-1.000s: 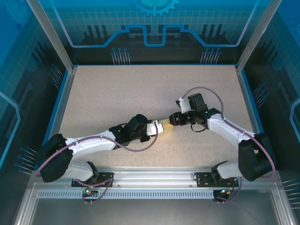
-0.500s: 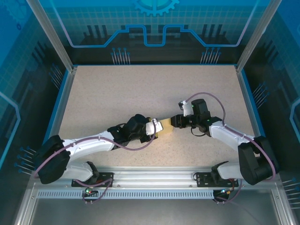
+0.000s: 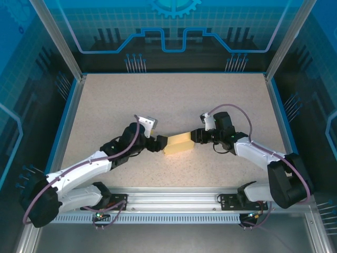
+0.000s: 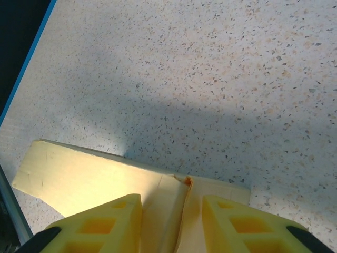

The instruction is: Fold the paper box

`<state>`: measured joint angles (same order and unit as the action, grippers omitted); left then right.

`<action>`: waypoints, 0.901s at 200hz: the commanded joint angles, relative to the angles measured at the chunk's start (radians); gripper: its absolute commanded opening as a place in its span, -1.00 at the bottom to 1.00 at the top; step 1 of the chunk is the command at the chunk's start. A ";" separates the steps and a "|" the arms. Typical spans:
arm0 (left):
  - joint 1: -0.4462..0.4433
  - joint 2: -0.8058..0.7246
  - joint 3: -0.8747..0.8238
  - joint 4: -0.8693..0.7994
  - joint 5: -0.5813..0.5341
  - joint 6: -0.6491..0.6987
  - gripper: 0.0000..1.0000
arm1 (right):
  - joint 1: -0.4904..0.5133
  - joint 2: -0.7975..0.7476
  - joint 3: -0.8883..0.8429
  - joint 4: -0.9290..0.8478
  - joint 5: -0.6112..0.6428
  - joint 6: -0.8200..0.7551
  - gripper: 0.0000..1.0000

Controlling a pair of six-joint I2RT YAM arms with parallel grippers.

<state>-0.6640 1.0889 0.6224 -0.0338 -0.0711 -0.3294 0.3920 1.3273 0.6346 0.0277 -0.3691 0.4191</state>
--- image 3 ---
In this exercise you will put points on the yellow paper box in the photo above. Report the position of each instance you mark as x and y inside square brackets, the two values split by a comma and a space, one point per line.
[179, 145]

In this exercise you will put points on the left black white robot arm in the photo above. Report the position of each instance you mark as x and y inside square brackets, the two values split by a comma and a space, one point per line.
[79, 170]

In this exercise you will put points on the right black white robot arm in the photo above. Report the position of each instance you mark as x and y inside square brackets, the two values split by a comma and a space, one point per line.
[287, 184]

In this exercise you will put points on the small connector board with LED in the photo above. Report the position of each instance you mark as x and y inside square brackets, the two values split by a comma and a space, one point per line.
[254, 215]
[99, 214]

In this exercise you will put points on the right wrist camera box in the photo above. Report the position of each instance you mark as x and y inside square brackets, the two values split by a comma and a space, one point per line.
[208, 121]

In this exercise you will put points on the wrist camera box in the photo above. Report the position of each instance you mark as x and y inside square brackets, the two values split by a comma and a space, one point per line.
[208, 121]
[147, 122]

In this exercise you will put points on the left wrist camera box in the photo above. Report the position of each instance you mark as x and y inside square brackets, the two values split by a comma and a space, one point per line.
[147, 122]

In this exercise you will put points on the aluminium mounting rail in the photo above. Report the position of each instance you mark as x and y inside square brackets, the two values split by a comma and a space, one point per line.
[171, 200]

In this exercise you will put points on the aluminium side rail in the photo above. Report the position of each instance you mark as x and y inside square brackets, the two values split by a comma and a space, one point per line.
[277, 105]
[66, 131]

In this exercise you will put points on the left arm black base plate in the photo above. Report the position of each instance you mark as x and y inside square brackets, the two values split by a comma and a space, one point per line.
[121, 197]

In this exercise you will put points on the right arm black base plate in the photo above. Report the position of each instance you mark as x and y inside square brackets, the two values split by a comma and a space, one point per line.
[229, 201]

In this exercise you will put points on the aluminium frame post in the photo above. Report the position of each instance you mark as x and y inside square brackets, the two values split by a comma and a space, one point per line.
[63, 44]
[286, 44]

